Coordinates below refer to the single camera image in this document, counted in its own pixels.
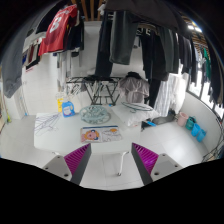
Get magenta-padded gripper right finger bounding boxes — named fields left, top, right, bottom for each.
left=131, top=142, right=184, bottom=186

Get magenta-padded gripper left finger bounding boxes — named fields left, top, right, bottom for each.
left=42, top=143, right=92, bottom=186

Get cartoon print towel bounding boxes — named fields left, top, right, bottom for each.
left=80, top=125, right=123, bottom=144

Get white table leg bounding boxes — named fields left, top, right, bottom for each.
left=117, top=151, right=129, bottom=177

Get black bag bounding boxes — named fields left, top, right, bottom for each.
left=151, top=114, right=176, bottom=126

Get white pillow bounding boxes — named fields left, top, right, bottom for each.
left=111, top=103, right=160, bottom=128

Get pale green round clip hanger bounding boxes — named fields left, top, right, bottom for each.
left=79, top=104, right=112, bottom=125

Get blue detergent bottle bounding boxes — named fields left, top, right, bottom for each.
left=61, top=100, right=76, bottom=118

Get dark hoop hanger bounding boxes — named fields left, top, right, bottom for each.
left=120, top=101, right=154, bottom=114

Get pink bucket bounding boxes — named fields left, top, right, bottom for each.
left=177, top=112, right=189, bottom=127

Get teal bucket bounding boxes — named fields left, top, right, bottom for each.
left=185, top=115, right=198, bottom=131

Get yellow bottle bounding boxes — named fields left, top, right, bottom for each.
left=56, top=97, right=65, bottom=113

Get white striped hanging cloth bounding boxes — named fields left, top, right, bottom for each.
left=154, top=73, right=183, bottom=118

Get grey shirt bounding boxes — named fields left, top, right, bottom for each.
left=118, top=75, right=150, bottom=104

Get black folding drying rack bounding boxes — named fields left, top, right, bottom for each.
left=65, top=75, right=124, bottom=106

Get row of hanging clothes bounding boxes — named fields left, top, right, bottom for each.
left=1, top=0, right=224, bottom=108

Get red sports jersey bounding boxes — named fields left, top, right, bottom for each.
left=37, top=4, right=79, bottom=57

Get bundle of wire clothes hangers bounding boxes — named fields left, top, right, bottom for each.
left=34, top=112, right=62, bottom=137

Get black wire rack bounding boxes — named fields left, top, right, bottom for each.
left=201, top=139, right=224, bottom=163

